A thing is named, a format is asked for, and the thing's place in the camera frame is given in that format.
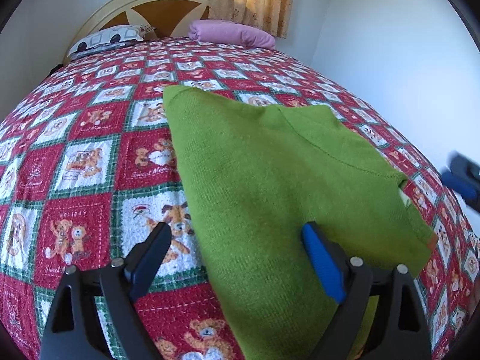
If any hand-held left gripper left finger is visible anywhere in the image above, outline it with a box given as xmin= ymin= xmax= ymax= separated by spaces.
xmin=39 ymin=222 xmax=172 ymax=360

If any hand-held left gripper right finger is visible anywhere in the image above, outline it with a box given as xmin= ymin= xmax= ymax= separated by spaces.
xmin=301 ymin=222 xmax=432 ymax=360

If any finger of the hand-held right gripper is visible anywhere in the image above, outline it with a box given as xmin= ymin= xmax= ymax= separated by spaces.
xmin=440 ymin=150 xmax=480 ymax=211

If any green striped knit sweater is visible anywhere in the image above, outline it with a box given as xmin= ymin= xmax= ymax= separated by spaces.
xmin=163 ymin=84 xmax=439 ymax=360

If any red bear print quilt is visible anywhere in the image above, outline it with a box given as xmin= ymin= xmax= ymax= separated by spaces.
xmin=0 ymin=37 xmax=480 ymax=360

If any white printed pillow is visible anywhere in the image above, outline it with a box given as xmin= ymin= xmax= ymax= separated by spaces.
xmin=67 ymin=24 xmax=147 ymax=59

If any pink pillow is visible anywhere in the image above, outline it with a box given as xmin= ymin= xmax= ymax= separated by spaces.
xmin=187 ymin=20 xmax=276 ymax=50

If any cream and brown headboard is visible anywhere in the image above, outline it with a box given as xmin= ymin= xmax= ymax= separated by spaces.
xmin=64 ymin=0 xmax=214 ymax=64

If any yellow patterned curtain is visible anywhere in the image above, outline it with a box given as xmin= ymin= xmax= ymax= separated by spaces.
xmin=124 ymin=0 xmax=297 ymax=39

